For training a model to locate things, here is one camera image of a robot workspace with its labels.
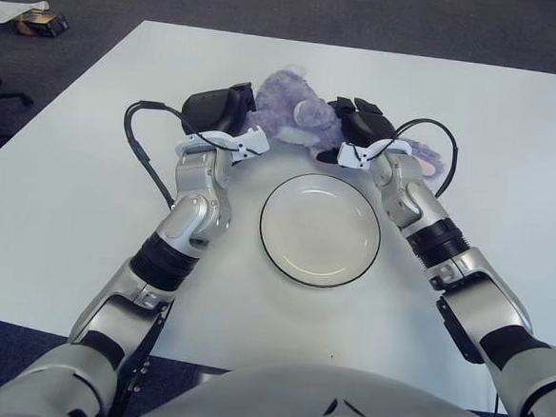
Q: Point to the white plate black rim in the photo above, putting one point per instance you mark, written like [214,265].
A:
[319,230]

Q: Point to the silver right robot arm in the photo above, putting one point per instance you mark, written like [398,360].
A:
[407,198]

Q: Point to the grey robot torso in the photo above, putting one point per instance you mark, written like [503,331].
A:
[269,399]

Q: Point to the purple plush bunny doll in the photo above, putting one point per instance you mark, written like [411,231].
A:
[285,99]

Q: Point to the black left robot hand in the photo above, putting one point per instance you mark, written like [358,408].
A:
[208,110]

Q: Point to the black and gold box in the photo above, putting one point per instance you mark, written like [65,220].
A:
[40,24]

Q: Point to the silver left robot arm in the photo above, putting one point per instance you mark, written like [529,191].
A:
[192,212]

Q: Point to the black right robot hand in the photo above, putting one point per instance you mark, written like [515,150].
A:
[367,129]

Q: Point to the black office chair base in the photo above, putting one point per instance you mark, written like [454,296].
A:
[9,96]

